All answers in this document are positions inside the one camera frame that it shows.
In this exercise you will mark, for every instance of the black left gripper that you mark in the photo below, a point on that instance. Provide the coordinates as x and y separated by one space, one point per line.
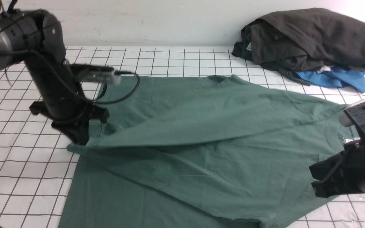
71 118

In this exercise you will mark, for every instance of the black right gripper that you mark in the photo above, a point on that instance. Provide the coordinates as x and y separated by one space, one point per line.
340 174

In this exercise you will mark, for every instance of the green long-sleeve shirt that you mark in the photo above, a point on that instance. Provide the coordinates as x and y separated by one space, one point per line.
212 152

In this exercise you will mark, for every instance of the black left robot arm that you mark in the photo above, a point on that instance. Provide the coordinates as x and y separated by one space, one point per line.
36 39

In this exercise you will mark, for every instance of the white grid-pattern table cloth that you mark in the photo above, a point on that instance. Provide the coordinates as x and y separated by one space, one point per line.
35 169

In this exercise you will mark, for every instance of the blue crumpled garment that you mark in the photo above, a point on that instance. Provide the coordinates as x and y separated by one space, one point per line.
336 77

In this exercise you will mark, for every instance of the dark grey crumpled garment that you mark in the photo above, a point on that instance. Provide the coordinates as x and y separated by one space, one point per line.
303 40

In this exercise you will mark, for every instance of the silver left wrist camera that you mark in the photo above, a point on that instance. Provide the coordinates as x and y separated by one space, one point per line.
96 74

